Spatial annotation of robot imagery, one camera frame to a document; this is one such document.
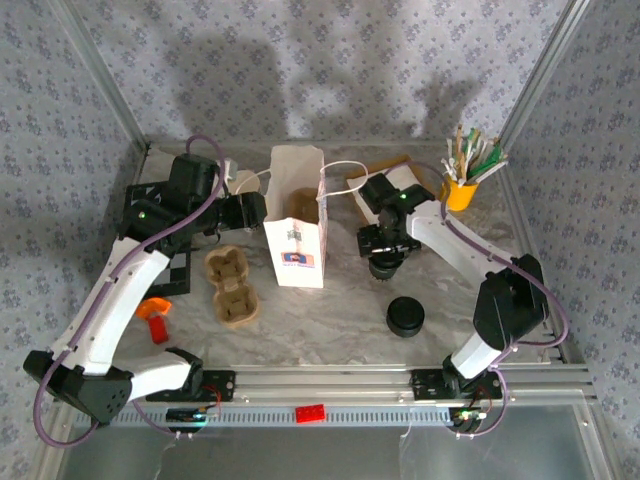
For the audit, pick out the black paper coffee cup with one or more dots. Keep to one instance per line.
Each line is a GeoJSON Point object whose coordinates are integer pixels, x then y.
{"type": "Point", "coordinates": [387, 274]}

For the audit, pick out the white paper takeout bag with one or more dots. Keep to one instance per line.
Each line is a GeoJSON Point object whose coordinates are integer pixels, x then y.
{"type": "Point", "coordinates": [295, 265]}

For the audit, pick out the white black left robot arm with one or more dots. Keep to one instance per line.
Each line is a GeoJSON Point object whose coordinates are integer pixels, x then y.
{"type": "Point", "coordinates": [100, 310]}

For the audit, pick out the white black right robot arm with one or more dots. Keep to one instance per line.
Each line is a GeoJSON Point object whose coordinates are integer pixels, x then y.
{"type": "Point", "coordinates": [450, 245]}

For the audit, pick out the white paper napkin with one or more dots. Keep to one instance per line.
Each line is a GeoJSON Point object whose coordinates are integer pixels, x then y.
{"type": "Point", "coordinates": [360, 200]}

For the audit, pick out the black grey chessboard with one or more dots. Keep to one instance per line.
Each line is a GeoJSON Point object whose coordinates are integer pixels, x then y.
{"type": "Point", "coordinates": [175, 275]}

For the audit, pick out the brown cardboard tray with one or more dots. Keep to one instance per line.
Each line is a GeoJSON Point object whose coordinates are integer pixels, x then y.
{"type": "Point", "coordinates": [390, 162]}

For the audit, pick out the yellow holder cup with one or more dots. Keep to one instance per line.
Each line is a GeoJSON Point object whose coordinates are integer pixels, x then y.
{"type": "Point", "coordinates": [459, 195]}

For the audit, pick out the white wrapped straw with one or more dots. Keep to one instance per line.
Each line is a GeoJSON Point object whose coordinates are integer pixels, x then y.
{"type": "Point", "coordinates": [449, 167]}
{"type": "Point", "coordinates": [492, 169]}

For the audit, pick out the orange plastic piece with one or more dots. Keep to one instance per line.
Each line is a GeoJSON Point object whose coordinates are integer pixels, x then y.
{"type": "Point", "coordinates": [152, 306]}

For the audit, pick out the wooden stirrer stick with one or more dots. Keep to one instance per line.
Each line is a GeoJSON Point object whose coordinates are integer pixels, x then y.
{"type": "Point", "coordinates": [458, 145]}

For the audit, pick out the thin green white straw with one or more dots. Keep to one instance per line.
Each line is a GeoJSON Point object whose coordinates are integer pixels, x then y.
{"type": "Point", "coordinates": [469, 142]}

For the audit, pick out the wide green sachet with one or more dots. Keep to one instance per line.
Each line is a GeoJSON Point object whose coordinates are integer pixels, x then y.
{"type": "Point", "coordinates": [492, 156]}

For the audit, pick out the red toy brick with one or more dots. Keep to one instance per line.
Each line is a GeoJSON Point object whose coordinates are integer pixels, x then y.
{"type": "Point", "coordinates": [310, 415]}

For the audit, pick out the small lit circuit board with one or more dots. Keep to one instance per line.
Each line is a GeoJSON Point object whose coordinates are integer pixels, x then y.
{"type": "Point", "coordinates": [469, 417]}
{"type": "Point", "coordinates": [192, 416]}

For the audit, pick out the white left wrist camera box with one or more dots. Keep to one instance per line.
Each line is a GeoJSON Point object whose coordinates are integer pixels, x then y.
{"type": "Point", "coordinates": [231, 170]}

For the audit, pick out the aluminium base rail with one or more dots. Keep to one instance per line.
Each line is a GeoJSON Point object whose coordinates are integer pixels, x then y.
{"type": "Point", "coordinates": [325, 387]}

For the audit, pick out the aluminium frame post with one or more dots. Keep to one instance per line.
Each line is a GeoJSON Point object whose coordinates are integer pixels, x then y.
{"type": "Point", "coordinates": [100, 75]}
{"type": "Point", "coordinates": [545, 70]}

